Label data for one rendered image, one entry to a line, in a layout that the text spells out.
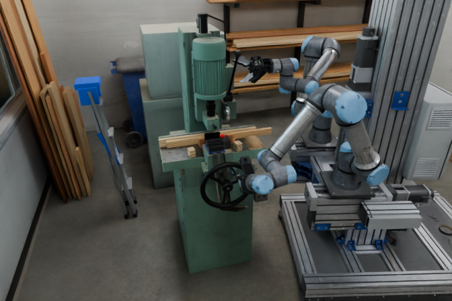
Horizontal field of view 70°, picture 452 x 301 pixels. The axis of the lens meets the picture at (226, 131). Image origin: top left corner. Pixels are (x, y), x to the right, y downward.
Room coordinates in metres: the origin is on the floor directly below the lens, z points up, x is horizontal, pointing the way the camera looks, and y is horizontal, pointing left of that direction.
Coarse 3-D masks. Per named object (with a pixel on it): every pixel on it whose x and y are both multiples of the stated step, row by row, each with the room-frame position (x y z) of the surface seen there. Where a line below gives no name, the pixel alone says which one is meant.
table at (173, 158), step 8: (232, 144) 1.69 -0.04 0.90; (160, 152) 1.63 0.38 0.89; (168, 152) 1.61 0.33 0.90; (176, 152) 1.61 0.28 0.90; (184, 152) 1.61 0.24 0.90; (200, 152) 1.61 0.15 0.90; (240, 152) 1.61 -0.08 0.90; (248, 152) 1.62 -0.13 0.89; (256, 152) 1.63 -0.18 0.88; (168, 160) 1.52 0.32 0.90; (176, 160) 1.52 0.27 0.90; (184, 160) 1.53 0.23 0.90; (192, 160) 1.54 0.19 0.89; (200, 160) 1.55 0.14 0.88; (168, 168) 1.50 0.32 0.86; (176, 168) 1.51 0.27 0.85; (184, 168) 1.52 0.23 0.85
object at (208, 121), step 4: (204, 112) 1.78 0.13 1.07; (204, 116) 1.74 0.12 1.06; (208, 116) 1.73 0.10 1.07; (216, 116) 1.72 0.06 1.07; (204, 120) 1.75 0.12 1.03; (208, 120) 1.68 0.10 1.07; (212, 120) 1.69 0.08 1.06; (216, 120) 1.69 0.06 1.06; (204, 124) 1.75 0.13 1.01; (208, 124) 1.68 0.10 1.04; (212, 124) 1.69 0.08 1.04; (216, 124) 1.69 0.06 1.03; (208, 128) 1.68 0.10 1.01; (212, 128) 1.68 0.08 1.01
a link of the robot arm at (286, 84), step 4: (280, 76) 1.75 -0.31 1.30; (284, 76) 1.73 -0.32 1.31; (288, 76) 1.73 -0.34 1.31; (292, 76) 1.74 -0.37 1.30; (280, 80) 1.75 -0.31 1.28; (284, 80) 1.73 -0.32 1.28; (288, 80) 1.73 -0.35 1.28; (292, 80) 1.72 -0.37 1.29; (296, 80) 1.71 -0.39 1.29; (280, 84) 1.74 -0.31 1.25; (284, 84) 1.73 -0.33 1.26; (288, 84) 1.72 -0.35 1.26; (292, 84) 1.70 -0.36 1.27; (280, 88) 1.74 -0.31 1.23; (284, 88) 1.73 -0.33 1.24; (288, 88) 1.72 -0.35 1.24; (292, 88) 1.70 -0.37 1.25; (280, 92) 1.74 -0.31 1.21; (284, 92) 1.73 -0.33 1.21; (288, 92) 1.73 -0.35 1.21
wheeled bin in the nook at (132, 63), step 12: (120, 60) 3.49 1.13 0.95; (132, 60) 3.44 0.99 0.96; (120, 72) 3.20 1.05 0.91; (132, 72) 3.23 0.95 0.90; (144, 72) 3.29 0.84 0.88; (132, 84) 3.26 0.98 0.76; (132, 96) 3.27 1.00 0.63; (132, 108) 3.27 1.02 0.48; (132, 120) 3.57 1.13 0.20; (144, 120) 3.32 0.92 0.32; (132, 132) 3.25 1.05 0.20; (144, 132) 3.32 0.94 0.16; (132, 144) 3.24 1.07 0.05
